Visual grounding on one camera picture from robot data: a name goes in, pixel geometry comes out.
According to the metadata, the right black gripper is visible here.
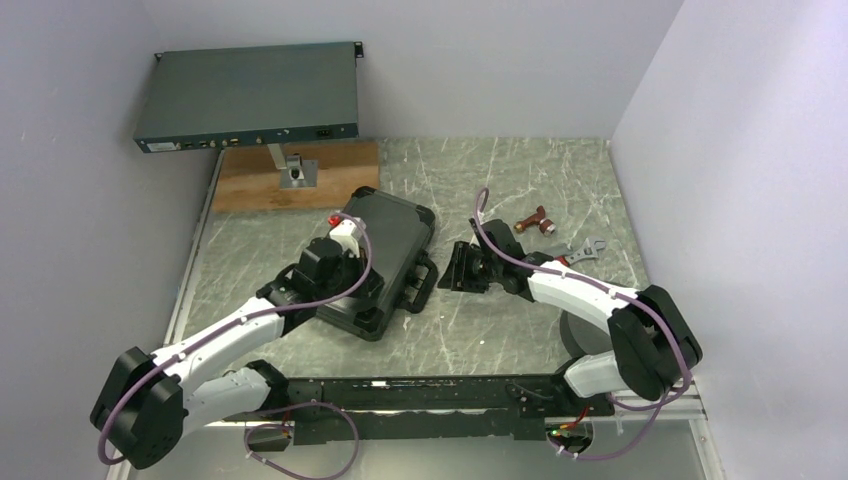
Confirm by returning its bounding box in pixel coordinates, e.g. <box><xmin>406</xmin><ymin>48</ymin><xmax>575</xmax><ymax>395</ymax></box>
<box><xmin>438</xmin><ymin>241</ymin><xmax>502</xmax><ymax>294</ymax></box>

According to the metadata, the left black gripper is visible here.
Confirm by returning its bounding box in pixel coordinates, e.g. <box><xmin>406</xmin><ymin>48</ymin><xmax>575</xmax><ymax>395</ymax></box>
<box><xmin>315</xmin><ymin>246</ymin><xmax>384</xmax><ymax>303</ymax></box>

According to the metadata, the black poker chip case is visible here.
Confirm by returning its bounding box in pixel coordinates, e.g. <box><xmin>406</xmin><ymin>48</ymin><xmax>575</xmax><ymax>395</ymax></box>
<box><xmin>317</xmin><ymin>186</ymin><xmax>438</xmax><ymax>341</ymax></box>

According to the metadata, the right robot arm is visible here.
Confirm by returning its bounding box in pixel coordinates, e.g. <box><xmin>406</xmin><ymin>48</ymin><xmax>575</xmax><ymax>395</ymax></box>
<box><xmin>438</xmin><ymin>220</ymin><xmax>703</xmax><ymax>415</ymax></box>

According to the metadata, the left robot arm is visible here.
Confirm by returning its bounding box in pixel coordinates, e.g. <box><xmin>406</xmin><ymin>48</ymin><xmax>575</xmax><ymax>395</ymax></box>
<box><xmin>90</xmin><ymin>228</ymin><xmax>384</xmax><ymax>469</ymax></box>

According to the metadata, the brown pipe fitting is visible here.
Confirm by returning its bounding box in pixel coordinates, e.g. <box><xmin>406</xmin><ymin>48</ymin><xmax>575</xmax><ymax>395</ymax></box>
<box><xmin>513</xmin><ymin>205</ymin><xmax>556</xmax><ymax>236</ymax></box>

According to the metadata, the wooden board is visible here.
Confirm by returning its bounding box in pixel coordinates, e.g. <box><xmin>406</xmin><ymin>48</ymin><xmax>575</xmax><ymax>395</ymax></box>
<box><xmin>211</xmin><ymin>140</ymin><xmax>379</xmax><ymax>213</ymax></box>

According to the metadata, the dark grey disc weight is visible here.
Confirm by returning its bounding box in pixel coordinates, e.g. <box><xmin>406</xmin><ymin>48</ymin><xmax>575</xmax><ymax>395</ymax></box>
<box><xmin>559</xmin><ymin>311</ymin><xmax>612</xmax><ymax>359</ymax></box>

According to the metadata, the dark green rack unit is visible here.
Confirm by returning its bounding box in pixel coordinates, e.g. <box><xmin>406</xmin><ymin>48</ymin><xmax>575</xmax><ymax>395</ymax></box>
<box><xmin>133</xmin><ymin>41</ymin><xmax>365</xmax><ymax>153</ymax></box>

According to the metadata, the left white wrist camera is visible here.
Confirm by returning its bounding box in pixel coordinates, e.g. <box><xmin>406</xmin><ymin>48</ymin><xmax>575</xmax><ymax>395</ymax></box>
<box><xmin>328</xmin><ymin>214</ymin><xmax>365</xmax><ymax>258</ymax></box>

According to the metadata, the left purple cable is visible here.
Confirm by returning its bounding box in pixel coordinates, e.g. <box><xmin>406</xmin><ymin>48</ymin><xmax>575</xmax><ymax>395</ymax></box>
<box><xmin>97</xmin><ymin>211</ymin><xmax>374</xmax><ymax>480</ymax></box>

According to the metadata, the grey metal bracket stand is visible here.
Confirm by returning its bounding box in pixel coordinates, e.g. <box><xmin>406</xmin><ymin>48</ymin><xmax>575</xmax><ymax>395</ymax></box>
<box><xmin>267</xmin><ymin>144</ymin><xmax>318</xmax><ymax>190</ymax></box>

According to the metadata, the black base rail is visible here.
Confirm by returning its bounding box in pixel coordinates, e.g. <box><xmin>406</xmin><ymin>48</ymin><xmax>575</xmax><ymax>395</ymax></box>
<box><xmin>225</xmin><ymin>374</ymin><xmax>617</xmax><ymax>445</ymax></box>

